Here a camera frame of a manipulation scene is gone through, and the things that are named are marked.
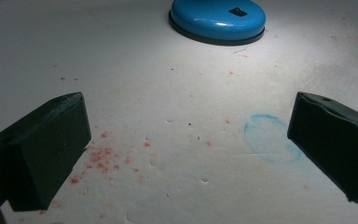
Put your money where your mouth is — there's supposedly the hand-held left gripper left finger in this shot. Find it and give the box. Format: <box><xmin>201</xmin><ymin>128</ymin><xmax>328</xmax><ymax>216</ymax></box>
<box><xmin>0</xmin><ymin>91</ymin><xmax>92</xmax><ymax>213</ymax></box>

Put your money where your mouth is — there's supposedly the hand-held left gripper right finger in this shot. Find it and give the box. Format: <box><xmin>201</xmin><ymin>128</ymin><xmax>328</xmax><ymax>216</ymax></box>
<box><xmin>286</xmin><ymin>91</ymin><xmax>358</xmax><ymax>204</ymax></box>

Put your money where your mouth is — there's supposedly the blue round lamp base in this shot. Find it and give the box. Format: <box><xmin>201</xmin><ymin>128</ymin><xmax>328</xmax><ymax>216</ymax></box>
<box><xmin>168</xmin><ymin>0</ymin><xmax>267</xmax><ymax>47</ymax></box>

